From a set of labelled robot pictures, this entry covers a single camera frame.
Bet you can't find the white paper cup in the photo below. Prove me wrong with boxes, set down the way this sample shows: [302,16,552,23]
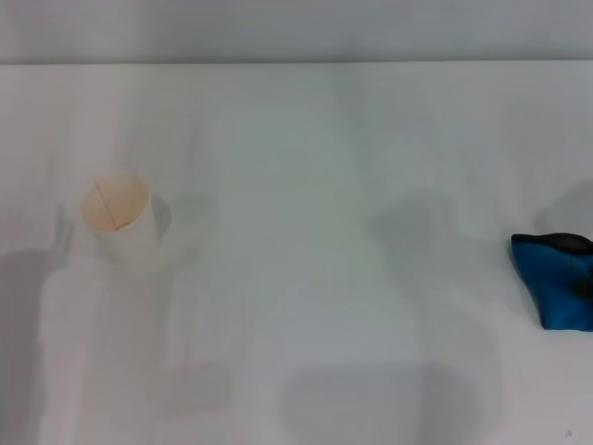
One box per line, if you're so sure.
[80,171,164,266]

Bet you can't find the blue rag with black edge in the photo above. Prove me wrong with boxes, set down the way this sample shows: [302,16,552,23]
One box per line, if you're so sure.
[510,231,593,333]

